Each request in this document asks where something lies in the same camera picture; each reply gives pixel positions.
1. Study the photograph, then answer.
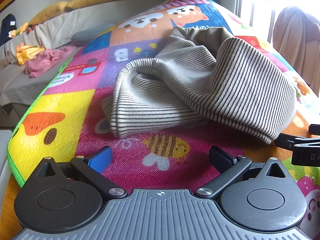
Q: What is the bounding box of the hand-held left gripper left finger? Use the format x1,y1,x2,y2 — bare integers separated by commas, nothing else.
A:
36,146,128,200

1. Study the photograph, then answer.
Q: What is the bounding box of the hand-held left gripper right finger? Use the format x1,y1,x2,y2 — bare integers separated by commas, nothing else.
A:
194,145,288,200

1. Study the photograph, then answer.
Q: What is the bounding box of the grey striped long-sleeve shirt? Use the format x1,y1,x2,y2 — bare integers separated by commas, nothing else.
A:
101,26,298,145

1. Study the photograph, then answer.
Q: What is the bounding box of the colourful cartoon play mat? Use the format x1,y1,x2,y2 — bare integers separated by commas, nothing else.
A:
7,0,320,240

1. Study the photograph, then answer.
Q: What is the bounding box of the beige cloth draped chair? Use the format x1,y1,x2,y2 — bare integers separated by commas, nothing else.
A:
272,5,320,95

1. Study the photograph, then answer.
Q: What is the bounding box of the pink cloth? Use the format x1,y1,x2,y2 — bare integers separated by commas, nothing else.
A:
24,45,77,78

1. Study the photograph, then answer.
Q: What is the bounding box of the grey cushion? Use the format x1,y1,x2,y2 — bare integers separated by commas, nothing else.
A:
71,23,117,47

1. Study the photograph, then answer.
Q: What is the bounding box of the yellow cloth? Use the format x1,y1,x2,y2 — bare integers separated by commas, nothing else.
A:
16,43,45,66

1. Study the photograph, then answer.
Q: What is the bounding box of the beige plush toy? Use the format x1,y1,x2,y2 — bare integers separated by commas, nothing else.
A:
0,51,18,70

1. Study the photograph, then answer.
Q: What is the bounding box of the grey covered sofa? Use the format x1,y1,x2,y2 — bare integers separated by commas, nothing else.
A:
0,0,170,128

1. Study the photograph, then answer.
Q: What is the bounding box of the yellow orange plush toy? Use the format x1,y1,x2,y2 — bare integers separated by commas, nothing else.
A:
7,22,35,38

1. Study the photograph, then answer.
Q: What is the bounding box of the dark blue bag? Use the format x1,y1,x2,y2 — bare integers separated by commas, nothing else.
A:
0,14,17,47

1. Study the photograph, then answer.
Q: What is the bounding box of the dark window frame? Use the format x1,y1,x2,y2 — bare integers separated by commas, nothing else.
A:
235,0,277,44

